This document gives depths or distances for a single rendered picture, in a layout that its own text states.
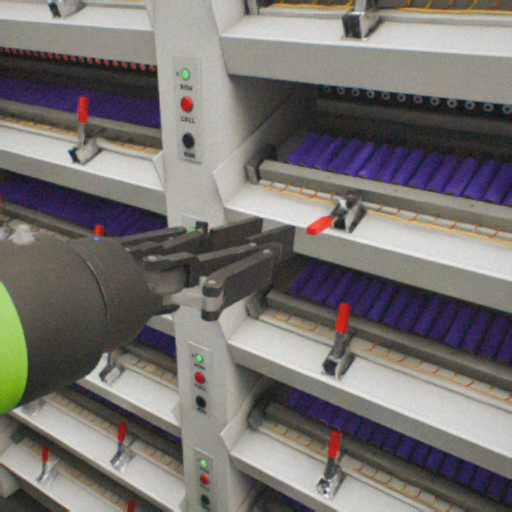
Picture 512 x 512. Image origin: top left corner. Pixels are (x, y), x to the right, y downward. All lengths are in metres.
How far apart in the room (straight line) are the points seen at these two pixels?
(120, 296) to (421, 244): 0.37
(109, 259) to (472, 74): 0.36
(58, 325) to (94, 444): 0.97
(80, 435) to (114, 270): 0.96
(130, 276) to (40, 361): 0.08
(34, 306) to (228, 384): 0.59
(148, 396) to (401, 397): 0.47
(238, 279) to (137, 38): 0.44
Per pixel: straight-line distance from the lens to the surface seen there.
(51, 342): 0.34
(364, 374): 0.78
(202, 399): 0.94
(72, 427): 1.35
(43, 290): 0.34
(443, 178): 0.71
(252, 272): 0.45
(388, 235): 0.67
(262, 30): 0.70
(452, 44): 0.60
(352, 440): 0.92
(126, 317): 0.38
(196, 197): 0.79
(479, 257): 0.64
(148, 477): 1.22
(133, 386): 1.10
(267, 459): 0.95
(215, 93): 0.73
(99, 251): 0.39
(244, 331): 0.85
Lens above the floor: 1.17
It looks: 26 degrees down
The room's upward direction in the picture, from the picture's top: straight up
